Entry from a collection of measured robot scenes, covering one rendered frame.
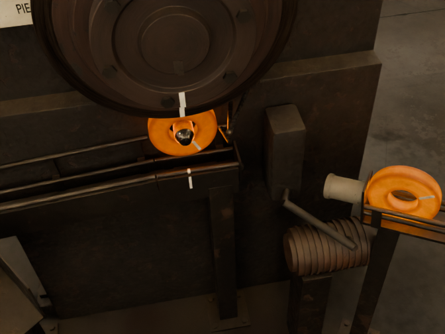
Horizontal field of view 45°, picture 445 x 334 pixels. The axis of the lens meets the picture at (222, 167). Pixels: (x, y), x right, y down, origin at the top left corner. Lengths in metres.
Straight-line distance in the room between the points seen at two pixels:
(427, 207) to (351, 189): 0.16
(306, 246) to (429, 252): 0.80
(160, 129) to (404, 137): 1.47
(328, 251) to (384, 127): 1.20
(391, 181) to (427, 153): 1.21
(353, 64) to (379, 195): 0.31
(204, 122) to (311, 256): 0.42
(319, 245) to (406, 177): 0.30
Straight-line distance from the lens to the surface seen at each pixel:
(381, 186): 1.22
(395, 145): 2.41
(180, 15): 0.89
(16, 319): 1.25
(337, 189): 1.26
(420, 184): 1.20
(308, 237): 1.35
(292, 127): 1.23
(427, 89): 2.74
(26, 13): 1.15
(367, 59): 1.32
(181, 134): 1.16
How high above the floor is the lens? 1.62
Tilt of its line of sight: 46 degrees down
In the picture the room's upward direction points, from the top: 3 degrees counter-clockwise
